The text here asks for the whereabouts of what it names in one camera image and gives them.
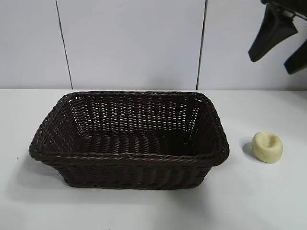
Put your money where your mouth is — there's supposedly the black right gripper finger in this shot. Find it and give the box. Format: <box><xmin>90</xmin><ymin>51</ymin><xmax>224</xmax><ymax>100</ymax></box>
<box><xmin>283</xmin><ymin>42</ymin><xmax>307</xmax><ymax>75</ymax></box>
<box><xmin>248</xmin><ymin>4</ymin><xmax>299</xmax><ymax>62</ymax></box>

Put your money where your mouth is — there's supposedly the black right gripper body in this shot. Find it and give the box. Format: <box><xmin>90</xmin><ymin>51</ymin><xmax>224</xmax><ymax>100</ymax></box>
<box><xmin>261</xmin><ymin>0</ymin><xmax>307</xmax><ymax>24</ymax></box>

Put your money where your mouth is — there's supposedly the pale yellow egg yolk pastry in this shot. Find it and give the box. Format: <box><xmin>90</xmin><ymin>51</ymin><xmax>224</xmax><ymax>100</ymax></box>
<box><xmin>252</xmin><ymin>131</ymin><xmax>284</xmax><ymax>164</ymax></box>

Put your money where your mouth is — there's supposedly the dark brown woven basket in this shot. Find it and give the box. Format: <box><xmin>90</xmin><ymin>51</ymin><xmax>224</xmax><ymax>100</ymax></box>
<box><xmin>28</xmin><ymin>90</ymin><xmax>231</xmax><ymax>191</ymax></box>

